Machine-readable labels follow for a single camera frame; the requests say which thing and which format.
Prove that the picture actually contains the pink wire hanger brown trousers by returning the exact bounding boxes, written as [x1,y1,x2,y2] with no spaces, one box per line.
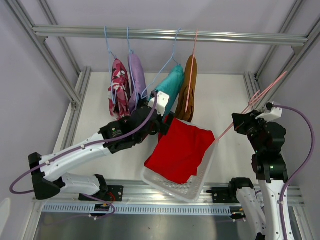
[184,28,199,113]

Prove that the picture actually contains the aluminium frame right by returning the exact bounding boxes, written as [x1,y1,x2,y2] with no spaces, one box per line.
[243,0,320,110]

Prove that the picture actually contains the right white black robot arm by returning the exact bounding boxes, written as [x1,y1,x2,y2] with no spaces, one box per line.
[227,110,294,240]

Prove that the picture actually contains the red trousers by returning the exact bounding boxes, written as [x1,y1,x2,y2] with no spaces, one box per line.
[144,118,215,185]

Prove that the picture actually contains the aluminium frame left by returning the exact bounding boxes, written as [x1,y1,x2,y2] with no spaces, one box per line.
[4,0,92,150]

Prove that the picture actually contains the pink floral trousers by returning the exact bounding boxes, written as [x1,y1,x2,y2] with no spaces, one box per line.
[108,58,131,120]

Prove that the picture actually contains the aluminium hanging rail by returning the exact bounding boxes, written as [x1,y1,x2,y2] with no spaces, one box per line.
[32,25,308,47]

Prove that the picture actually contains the white slotted cable duct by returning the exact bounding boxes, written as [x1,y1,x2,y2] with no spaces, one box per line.
[42,203,232,216]

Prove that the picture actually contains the blue wire hanger teal trousers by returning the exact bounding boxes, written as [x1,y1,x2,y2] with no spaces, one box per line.
[141,28,182,99]

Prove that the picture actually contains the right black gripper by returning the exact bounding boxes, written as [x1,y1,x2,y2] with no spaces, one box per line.
[232,109,268,153]

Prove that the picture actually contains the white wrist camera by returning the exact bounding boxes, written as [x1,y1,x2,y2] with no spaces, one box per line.
[147,91,170,117]
[255,102,283,122]

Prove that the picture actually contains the blue wire hanger floral trousers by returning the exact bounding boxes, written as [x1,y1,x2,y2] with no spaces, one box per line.
[103,25,117,104]

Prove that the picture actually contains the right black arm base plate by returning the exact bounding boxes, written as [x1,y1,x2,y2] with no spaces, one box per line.
[206,187,239,204]

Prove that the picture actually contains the blue wire hanger lilac trousers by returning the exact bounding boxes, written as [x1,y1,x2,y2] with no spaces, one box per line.
[126,26,139,105]

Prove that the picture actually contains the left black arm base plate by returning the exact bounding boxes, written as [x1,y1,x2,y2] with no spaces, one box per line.
[78,185,124,203]

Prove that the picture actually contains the aluminium frame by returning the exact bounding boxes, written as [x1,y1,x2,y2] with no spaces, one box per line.
[243,0,320,110]
[4,0,92,150]

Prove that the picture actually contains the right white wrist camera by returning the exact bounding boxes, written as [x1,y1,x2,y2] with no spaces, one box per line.
[255,102,283,122]

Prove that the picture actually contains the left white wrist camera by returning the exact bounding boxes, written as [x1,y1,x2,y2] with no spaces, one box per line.
[147,91,170,117]

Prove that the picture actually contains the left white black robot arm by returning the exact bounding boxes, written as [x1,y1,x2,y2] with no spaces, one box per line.
[28,107,174,201]

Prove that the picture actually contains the white plastic basket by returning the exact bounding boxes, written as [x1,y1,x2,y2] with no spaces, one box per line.
[141,120,219,203]

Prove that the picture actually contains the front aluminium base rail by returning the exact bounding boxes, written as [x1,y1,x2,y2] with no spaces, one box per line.
[31,180,305,207]

